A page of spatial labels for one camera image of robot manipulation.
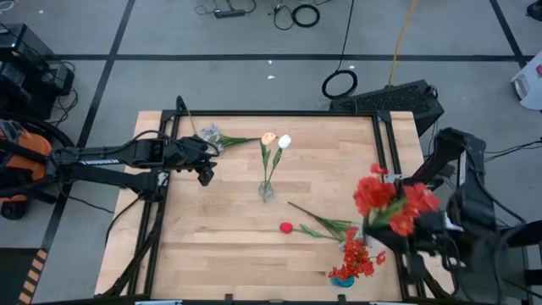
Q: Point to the black object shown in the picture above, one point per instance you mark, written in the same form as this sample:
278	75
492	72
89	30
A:
535	9

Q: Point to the black metal table frame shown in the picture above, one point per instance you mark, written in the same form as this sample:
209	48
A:
275	113

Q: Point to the orange shop vacuum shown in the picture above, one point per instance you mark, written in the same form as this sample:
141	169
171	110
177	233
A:
25	169

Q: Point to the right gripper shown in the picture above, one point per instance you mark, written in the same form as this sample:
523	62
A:
436	237

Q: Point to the red artificial tulip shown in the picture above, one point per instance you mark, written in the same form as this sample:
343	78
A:
286	228

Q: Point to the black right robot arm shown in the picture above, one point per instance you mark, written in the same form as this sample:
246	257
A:
474	203

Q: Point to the small black box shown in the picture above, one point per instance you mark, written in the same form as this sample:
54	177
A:
59	78

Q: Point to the black perforated computer tower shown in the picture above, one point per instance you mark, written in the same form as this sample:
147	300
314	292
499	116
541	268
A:
389	101

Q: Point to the black power strip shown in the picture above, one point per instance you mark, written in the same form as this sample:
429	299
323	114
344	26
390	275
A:
228	13

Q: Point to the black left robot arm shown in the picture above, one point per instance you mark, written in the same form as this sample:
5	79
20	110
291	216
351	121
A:
106	161

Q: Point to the clear ribbed glass vase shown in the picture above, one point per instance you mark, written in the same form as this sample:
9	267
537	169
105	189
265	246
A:
267	195

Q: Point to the blue diamond-pattern glass vase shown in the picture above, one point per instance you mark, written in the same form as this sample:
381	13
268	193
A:
342	283

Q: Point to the pale blue blossom sprig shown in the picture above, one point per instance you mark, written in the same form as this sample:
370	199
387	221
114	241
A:
334	224
210	133

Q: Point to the black equipment case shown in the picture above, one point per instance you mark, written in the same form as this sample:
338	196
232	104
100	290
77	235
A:
21	55

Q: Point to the black beam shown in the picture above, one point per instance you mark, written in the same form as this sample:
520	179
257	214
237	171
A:
529	233

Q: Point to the cream artificial tulip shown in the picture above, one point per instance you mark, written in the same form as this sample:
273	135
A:
268	138

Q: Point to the white artificial tulip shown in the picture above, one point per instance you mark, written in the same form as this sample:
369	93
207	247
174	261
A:
284	141

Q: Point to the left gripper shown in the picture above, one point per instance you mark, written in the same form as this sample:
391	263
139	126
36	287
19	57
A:
182	152

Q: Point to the white box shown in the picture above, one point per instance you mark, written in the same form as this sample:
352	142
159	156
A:
529	82

